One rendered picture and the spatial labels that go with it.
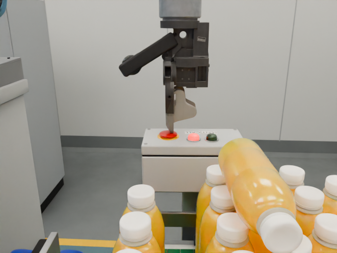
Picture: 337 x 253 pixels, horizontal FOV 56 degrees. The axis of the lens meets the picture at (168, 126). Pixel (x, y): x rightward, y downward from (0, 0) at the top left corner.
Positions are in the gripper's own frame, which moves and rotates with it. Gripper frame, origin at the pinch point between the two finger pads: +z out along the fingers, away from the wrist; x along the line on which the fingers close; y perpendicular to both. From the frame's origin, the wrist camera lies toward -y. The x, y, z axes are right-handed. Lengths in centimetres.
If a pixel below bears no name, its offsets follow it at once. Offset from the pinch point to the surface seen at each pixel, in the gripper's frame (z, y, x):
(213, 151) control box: 3.3, 8.5, -5.0
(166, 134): 1.3, -0.4, -1.0
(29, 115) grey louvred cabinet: 38, -92, 134
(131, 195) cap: 3.2, -4.8, -20.7
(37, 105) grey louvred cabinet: 35, -92, 147
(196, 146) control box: 2.3, 5.4, -5.0
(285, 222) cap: -1.6, 11.8, -33.5
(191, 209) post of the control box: 17.9, 4.8, -2.0
